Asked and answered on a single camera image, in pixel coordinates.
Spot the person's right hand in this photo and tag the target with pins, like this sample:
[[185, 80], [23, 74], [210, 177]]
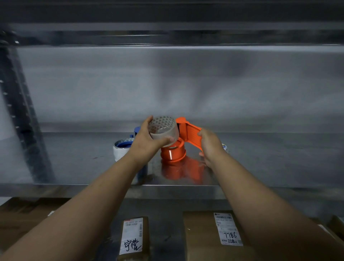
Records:
[[212, 148]]

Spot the person's left hand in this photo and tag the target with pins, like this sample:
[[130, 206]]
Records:
[[142, 150]]

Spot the transparent tape roll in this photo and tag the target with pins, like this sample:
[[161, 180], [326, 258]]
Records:
[[225, 147]]

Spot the blue tape dispenser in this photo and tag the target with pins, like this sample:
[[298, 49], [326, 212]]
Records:
[[125, 144]]

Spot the wrinkled white tape roll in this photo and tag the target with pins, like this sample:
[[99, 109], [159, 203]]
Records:
[[119, 153]]

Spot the orange tape dispenser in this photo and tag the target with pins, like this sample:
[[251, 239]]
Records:
[[188, 133]]

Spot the smooth white tape roll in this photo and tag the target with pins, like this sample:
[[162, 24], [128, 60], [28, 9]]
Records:
[[166, 131]]

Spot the person's right forearm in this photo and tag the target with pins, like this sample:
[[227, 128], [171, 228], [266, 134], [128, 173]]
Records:
[[268, 215]]

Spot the person's left forearm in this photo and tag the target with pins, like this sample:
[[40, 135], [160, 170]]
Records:
[[80, 215]]

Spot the grey metal shelving rack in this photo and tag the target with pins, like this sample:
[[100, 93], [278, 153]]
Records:
[[268, 161]]

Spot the narrow cardboard box handwritten label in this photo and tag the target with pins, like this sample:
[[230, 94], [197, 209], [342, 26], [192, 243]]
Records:
[[131, 236]]

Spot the wide cardboard box handwritten label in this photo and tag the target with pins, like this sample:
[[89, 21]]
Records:
[[201, 236]]

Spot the large cardboard box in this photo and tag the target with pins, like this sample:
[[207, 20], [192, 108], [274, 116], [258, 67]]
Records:
[[21, 220]]

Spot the cardboard box printed label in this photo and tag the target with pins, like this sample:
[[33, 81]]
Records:
[[336, 226]]

